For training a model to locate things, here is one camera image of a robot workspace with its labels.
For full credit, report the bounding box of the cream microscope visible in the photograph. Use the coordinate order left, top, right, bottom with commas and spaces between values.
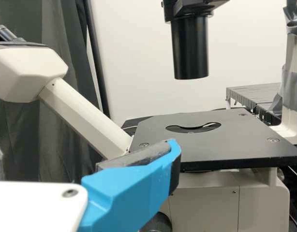
0, 0, 297, 232

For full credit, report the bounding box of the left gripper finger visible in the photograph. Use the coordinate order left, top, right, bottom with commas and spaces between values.
77, 138, 182, 232

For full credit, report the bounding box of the black platform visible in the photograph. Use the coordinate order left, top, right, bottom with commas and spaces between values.
225, 82, 284, 126

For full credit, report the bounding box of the white pipette stand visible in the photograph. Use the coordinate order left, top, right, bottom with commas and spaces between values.
270, 0, 297, 139

